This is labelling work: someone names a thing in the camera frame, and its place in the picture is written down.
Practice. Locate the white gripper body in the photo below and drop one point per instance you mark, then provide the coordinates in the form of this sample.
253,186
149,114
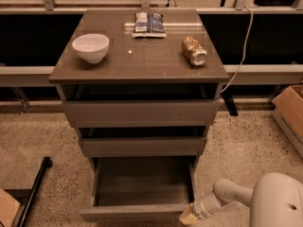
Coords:
202,206

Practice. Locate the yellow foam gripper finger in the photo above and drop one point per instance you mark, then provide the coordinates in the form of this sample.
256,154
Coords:
189,215

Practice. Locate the grey bottom drawer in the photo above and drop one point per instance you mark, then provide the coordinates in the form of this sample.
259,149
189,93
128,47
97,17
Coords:
141,188

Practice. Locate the grey drawer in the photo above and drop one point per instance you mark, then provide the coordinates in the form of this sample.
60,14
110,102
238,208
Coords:
143,105
145,141
141,188

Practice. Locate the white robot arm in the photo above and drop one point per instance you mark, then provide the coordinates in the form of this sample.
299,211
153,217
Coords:
276,200

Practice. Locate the grey top drawer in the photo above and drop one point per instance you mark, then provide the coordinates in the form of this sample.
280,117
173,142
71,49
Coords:
143,105

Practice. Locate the grey middle drawer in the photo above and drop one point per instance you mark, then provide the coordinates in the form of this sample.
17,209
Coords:
145,141

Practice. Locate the grey drawer cabinet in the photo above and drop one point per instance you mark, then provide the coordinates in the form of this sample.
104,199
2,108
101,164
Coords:
142,61

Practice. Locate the black table leg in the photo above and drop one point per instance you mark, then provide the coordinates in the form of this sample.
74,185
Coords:
229,103

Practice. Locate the cardboard box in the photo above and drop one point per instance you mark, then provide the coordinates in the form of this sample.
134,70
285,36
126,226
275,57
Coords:
288,114

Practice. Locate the black metal bar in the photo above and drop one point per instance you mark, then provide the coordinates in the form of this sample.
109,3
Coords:
46,163

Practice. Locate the crushed golden drink can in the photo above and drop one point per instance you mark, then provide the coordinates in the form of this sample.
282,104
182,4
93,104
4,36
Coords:
194,51

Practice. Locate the wooden board corner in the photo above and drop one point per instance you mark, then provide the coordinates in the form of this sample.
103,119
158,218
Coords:
8,208

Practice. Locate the white ceramic bowl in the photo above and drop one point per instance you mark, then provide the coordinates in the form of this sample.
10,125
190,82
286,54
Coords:
91,47

